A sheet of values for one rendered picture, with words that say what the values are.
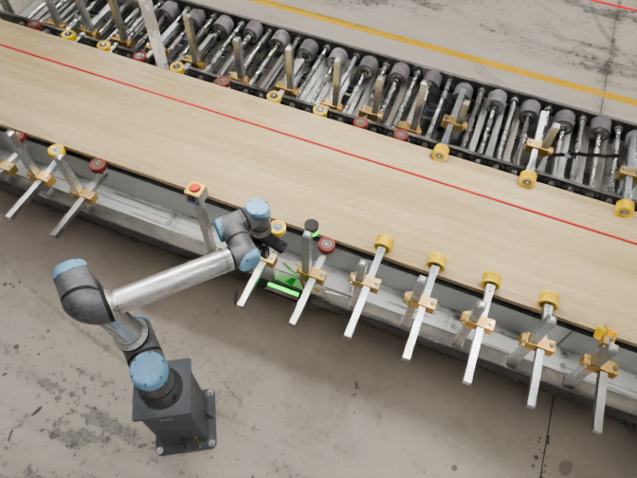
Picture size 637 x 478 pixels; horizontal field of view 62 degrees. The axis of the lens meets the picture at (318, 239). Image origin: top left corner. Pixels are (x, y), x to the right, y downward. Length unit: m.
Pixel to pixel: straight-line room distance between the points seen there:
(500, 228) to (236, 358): 1.64
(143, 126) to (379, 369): 1.89
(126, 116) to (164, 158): 0.39
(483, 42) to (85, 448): 4.35
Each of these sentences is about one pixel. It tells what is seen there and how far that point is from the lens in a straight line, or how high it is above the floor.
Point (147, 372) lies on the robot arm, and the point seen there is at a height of 0.87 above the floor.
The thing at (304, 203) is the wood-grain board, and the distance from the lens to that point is 2.62.
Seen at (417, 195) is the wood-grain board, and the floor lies 0.90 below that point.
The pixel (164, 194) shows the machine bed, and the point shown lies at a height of 0.74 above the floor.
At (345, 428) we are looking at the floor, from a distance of 3.10.
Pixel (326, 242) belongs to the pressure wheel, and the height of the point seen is 0.91.
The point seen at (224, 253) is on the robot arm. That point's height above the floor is 1.38.
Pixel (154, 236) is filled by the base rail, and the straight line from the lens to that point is 2.85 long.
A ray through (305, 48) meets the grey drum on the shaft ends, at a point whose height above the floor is 0.85.
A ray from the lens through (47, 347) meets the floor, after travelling 3.56.
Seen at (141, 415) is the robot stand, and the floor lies 0.60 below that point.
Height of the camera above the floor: 3.01
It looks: 57 degrees down
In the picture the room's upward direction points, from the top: 2 degrees clockwise
